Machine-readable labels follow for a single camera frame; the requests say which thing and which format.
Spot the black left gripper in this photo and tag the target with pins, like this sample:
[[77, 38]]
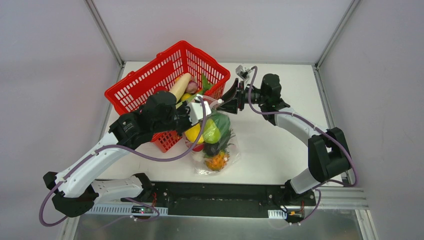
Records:
[[185, 120]]

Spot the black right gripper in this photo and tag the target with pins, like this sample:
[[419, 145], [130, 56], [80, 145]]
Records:
[[240, 100]]

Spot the yellow mango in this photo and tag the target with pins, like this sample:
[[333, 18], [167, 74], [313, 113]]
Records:
[[192, 133]]

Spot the green leafy bok choy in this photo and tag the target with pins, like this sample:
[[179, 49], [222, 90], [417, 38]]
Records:
[[222, 122]]

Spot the green pear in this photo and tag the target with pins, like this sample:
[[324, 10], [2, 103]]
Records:
[[211, 134]]

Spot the clear zip top bag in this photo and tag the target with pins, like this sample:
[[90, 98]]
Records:
[[229, 144]]

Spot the dark purple round fruit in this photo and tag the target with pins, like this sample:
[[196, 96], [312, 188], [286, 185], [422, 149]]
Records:
[[211, 149]]

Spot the toy pineapple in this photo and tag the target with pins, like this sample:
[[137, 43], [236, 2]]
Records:
[[217, 162]]

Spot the red plastic shopping basket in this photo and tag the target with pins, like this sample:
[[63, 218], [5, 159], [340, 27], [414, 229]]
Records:
[[133, 90]]

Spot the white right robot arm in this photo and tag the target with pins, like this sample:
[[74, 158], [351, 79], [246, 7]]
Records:
[[327, 151]]

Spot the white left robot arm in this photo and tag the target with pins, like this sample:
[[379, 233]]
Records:
[[75, 190]]

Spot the yellow lemon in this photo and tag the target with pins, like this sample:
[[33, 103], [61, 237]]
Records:
[[185, 97]]

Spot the green leaf sprig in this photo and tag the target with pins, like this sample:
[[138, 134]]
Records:
[[206, 85]]

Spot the large white radish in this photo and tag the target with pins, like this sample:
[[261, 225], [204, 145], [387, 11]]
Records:
[[179, 88]]

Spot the purple onion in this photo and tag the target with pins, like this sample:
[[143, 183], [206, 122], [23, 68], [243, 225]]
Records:
[[192, 88]]

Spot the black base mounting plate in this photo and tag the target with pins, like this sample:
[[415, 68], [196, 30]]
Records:
[[223, 200]]

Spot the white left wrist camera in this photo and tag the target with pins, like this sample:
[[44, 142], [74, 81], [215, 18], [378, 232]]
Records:
[[198, 112]]

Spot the aluminium frame rail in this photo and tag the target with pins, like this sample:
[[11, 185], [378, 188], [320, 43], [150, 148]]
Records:
[[334, 197]]

